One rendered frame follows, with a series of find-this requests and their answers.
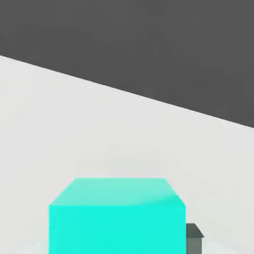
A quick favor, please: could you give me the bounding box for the small cyan cube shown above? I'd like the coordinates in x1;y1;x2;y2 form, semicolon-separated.
48;177;187;254

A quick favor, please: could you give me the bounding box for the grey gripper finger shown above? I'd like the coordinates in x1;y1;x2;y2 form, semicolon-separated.
186;223;211;254

